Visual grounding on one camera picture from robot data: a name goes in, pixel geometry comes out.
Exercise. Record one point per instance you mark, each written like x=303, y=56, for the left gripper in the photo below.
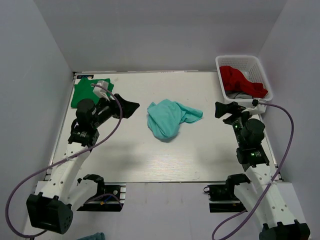
x=128, y=108

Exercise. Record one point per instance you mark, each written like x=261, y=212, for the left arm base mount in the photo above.
x=109, y=197

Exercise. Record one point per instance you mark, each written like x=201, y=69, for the white plastic basket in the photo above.
x=252, y=70

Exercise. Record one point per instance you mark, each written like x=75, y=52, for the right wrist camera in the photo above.
x=257, y=108

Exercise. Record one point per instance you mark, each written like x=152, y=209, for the grey garment in basket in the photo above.
x=238, y=95

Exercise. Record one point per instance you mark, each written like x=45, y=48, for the dark teal cloth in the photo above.
x=96, y=236

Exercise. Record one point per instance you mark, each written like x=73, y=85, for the blue label sticker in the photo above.
x=88, y=76

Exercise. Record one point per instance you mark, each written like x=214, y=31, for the red t-shirt in basket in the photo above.
x=234, y=81

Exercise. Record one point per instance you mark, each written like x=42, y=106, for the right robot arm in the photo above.
x=256, y=187

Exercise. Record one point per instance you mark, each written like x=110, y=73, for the folded green t-shirt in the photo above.
x=84, y=90

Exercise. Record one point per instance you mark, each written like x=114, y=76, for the teal t-shirt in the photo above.
x=164, y=118

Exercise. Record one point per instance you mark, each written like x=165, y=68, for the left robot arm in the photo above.
x=52, y=209

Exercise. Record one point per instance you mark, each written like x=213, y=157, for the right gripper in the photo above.
x=222, y=109

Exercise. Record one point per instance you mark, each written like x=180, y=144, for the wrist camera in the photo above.
x=257, y=108
x=100, y=89

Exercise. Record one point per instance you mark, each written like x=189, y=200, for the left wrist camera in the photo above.
x=100, y=89

